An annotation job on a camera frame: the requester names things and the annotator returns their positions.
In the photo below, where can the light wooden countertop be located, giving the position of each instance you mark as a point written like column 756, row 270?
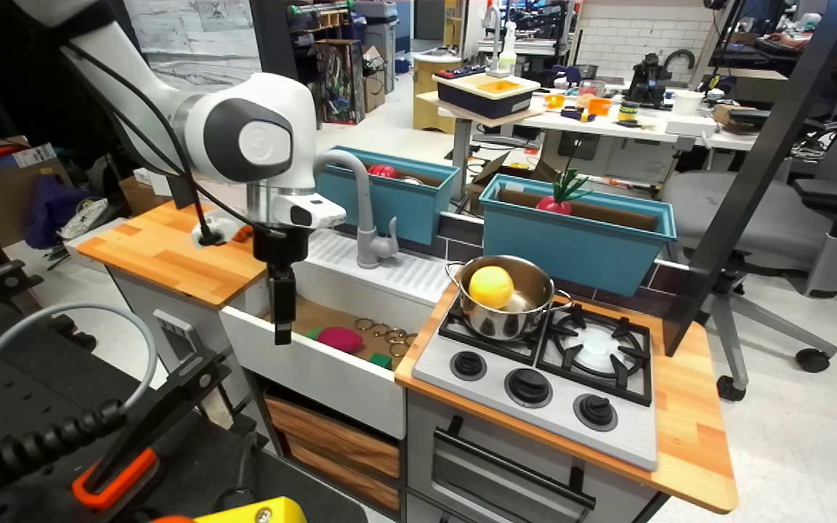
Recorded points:
column 166, row 256

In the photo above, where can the black diagonal metal post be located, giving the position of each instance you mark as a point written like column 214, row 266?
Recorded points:
column 756, row 163

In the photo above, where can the background storage shelf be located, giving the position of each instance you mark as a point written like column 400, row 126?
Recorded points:
column 342, row 59

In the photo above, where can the purple toy vegetable green leaves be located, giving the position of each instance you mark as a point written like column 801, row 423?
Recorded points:
column 343, row 340

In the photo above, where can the brown wooden drawer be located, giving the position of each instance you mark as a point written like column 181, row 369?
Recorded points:
column 333, row 452

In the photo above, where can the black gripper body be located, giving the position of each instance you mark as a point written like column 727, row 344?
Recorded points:
column 279, row 241

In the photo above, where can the toy oven door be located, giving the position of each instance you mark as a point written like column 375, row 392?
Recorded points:
column 506, row 482

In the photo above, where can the black machine on table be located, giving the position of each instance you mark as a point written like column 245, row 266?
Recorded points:
column 651, row 80

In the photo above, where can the teal planter box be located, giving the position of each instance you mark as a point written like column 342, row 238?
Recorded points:
column 573, row 248
column 407, row 208

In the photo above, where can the white background table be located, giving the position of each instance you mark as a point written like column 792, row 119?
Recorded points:
column 660, row 126

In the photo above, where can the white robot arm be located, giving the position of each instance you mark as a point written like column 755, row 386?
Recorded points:
column 245, row 145

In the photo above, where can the black stove knob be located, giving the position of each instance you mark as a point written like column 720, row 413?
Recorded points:
column 527, row 383
column 468, row 363
column 598, row 410

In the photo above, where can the orange toy vegetable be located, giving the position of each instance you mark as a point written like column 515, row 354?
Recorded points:
column 243, row 232

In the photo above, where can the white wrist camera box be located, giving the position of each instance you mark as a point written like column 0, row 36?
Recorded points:
column 309, row 209

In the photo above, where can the red toy vegetable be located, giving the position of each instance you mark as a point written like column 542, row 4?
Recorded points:
column 383, row 173

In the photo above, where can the steel toy pot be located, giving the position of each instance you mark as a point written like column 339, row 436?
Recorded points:
column 511, row 320

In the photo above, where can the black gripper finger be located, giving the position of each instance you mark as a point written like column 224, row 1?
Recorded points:
column 293, row 299
column 278, row 306

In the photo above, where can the red toy radish green leaves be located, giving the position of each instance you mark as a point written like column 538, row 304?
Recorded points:
column 557, row 200

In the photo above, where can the black robot mounting stand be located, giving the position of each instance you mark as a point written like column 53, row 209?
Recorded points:
column 14, row 386

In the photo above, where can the grey toy stove top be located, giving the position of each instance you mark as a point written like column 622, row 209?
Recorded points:
column 537, row 424

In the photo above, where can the white toy sink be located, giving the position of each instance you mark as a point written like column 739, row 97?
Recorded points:
column 322, row 373

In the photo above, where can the white spray bottle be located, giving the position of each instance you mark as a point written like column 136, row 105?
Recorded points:
column 506, row 46

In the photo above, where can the yellow tray on stand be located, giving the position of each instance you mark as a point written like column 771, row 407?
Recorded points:
column 489, row 93

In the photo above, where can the grey toy faucet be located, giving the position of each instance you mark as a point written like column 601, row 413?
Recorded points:
column 368, row 218

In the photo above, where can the small green block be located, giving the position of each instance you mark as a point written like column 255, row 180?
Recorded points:
column 383, row 362

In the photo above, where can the purple bag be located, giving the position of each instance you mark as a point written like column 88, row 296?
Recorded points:
column 51, row 209

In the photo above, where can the yellow toy lemon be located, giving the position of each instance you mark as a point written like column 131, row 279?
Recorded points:
column 489, row 285

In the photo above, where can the yellow emergency stop button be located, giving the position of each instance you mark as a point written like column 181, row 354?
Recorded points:
column 255, row 511

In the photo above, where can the wooden countertop around stove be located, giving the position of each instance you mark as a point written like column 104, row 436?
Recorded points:
column 697, row 436

